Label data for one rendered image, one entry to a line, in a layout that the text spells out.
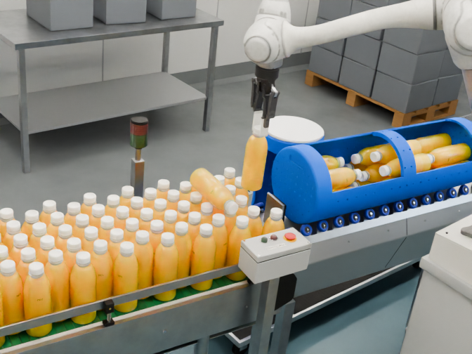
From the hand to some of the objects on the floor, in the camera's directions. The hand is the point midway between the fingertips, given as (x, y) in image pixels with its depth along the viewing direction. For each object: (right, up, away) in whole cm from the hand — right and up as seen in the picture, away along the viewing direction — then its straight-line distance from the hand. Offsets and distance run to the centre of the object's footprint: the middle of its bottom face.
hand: (260, 123), depth 222 cm
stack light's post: (-55, -107, +78) cm, 144 cm away
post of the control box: (-7, -134, +39) cm, 140 cm away
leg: (+5, -119, +69) cm, 138 cm away
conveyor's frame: (-78, -132, +28) cm, 155 cm away
